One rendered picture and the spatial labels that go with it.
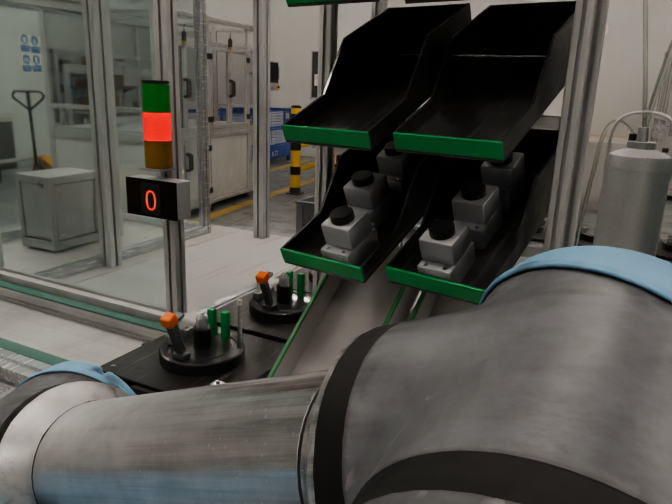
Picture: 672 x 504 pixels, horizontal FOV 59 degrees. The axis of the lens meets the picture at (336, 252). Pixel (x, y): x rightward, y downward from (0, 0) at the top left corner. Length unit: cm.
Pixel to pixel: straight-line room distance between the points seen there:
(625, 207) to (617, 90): 991
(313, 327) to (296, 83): 1151
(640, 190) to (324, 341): 86
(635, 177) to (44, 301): 132
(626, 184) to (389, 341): 127
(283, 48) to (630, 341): 1231
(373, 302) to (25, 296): 89
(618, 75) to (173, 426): 1116
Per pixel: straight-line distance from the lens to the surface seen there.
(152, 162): 115
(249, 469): 27
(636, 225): 148
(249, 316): 121
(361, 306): 87
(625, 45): 1139
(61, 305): 142
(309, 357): 87
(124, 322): 129
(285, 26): 1246
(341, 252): 73
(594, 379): 17
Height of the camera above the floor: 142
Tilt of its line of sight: 16 degrees down
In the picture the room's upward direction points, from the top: 2 degrees clockwise
